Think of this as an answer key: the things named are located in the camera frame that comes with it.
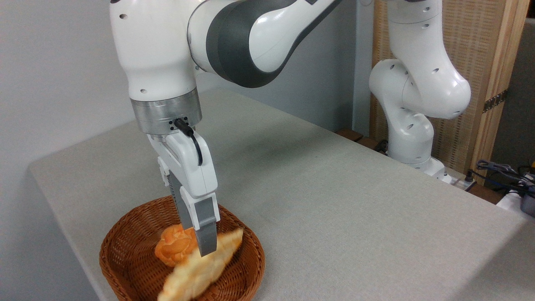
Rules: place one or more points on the long braided bread loaf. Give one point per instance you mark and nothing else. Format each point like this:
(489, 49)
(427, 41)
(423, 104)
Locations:
(205, 267)

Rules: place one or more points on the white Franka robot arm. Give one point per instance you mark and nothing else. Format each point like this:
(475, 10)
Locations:
(159, 50)

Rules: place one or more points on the brown woven wicker basket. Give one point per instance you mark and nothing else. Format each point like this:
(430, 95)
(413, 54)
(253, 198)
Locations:
(246, 259)

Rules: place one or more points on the metal screen hinge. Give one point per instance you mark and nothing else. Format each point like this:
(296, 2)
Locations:
(495, 100)

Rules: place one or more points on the round knotted bread roll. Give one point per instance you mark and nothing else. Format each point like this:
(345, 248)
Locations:
(173, 246)

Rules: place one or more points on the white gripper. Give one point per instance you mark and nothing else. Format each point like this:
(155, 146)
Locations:
(190, 167)

